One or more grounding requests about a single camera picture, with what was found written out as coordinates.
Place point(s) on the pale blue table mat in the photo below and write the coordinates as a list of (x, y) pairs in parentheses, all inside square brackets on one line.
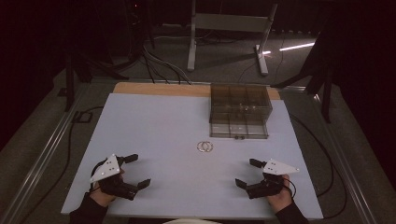
[(174, 174)]

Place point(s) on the metal floor rail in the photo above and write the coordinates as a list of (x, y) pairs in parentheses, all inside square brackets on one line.
[(37, 165), (345, 161)]

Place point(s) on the black floor socket plate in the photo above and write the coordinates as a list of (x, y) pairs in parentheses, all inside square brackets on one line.
[(82, 117)]

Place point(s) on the person's left hand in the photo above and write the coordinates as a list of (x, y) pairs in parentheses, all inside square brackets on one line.
[(101, 197)]

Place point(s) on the black tripod stand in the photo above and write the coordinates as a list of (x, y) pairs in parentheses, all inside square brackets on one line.
[(320, 68), (93, 67)]

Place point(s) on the smoky clear organizer box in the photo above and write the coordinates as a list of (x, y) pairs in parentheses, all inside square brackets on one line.
[(239, 99)]

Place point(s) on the person's right hand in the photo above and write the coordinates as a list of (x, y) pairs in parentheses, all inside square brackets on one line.
[(280, 200)]

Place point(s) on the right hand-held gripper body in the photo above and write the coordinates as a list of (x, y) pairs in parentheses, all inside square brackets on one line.
[(271, 183)]

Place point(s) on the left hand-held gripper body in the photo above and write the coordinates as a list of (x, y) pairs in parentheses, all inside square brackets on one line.
[(109, 169)]

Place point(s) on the white metal stand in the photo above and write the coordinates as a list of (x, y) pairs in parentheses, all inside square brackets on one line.
[(229, 23)]

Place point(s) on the person's white clothing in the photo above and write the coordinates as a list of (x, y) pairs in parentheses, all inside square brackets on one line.
[(190, 221)]

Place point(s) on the smoky clear drawer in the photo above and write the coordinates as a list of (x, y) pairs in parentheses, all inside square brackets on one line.
[(238, 127)]

